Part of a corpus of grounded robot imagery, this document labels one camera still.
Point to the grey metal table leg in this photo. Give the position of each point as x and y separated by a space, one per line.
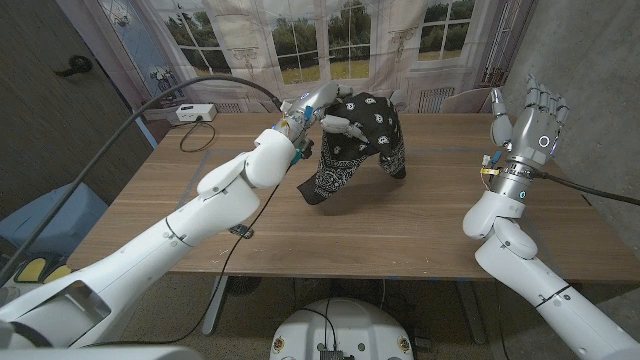
215 305
472 315

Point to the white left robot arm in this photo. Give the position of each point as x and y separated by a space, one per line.
150 250

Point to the yellow black foot pedal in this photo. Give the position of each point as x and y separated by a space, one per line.
32 270

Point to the blue plastic bin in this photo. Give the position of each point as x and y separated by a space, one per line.
65 220

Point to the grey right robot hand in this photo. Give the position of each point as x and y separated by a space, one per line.
530 135

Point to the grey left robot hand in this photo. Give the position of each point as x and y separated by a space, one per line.
320 112

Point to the printed window backdrop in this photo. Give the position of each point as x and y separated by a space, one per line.
320 50

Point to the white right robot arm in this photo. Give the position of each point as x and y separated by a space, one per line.
530 270

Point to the white power box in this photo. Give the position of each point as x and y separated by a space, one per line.
196 112

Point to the black paisley bandana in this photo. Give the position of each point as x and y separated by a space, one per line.
360 145

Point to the small dark toy car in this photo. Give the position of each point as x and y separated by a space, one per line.
242 231

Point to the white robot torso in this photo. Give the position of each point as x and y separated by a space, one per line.
340 330

